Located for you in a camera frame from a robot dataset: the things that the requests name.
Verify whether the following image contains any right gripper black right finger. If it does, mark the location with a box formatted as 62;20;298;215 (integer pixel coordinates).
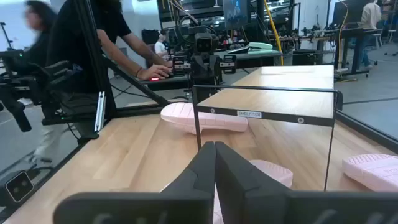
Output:
215;141;398;224

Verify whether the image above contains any person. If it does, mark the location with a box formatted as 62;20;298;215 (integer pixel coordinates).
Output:
357;1;383;70
14;0;60;78
46;0;174;138
154;30;171;60

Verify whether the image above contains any black computer mouse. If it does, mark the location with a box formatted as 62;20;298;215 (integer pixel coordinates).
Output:
149;73;172;82

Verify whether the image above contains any computer monitor with blue screen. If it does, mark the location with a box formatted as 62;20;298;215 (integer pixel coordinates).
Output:
222;0;251;30

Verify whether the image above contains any silver aluminium bracket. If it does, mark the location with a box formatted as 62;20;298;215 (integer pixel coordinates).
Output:
94;91;107;133

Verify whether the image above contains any black standing desk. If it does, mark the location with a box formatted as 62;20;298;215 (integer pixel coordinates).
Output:
334;27;383;77

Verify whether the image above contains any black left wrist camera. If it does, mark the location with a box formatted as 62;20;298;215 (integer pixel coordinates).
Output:
194;32;219;54

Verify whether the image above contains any yellow hanging cable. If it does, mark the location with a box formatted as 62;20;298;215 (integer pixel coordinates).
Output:
263;0;284;66

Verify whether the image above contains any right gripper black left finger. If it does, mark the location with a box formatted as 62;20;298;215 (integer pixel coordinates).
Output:
53;141;217;224

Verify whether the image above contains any black depth camera box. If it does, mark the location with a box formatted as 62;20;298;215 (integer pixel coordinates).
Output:
4;170;35;203

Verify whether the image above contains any wooden shelf with black frame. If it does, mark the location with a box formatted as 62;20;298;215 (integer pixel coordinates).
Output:
192;64;340;192

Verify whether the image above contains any pink rubber slide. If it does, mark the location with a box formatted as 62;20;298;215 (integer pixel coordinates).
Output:
160;101;249;135
160;159;294;224
341;153;398;193

